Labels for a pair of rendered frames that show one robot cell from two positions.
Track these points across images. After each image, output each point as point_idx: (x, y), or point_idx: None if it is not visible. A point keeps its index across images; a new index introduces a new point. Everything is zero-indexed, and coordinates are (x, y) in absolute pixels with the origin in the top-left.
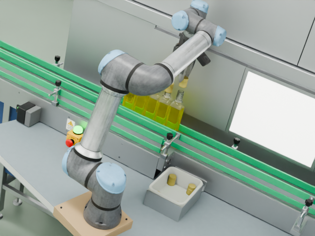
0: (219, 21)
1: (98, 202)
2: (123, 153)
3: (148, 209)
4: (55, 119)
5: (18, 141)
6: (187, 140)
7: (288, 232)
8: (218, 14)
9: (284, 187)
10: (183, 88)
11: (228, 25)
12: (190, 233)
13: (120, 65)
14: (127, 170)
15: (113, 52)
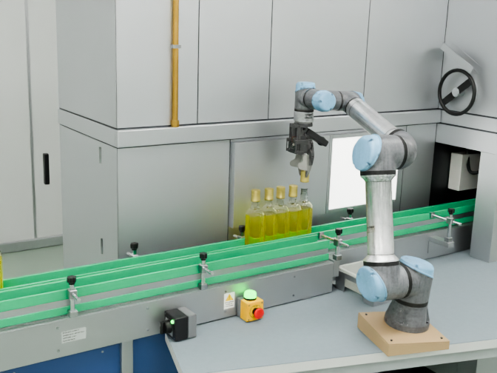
0: (292, 103)
1: (424, 299)
2: (297, 286)
3: (383, 306)
4: (207, 308)
5: (225, 350)
6: (329, 233)
7: (425, 257)
8: (290, 96)
9: (412, 219)
10: None
11: None
12: None
13: (391, 143)
14: (309, 301)
15: (372, 136)
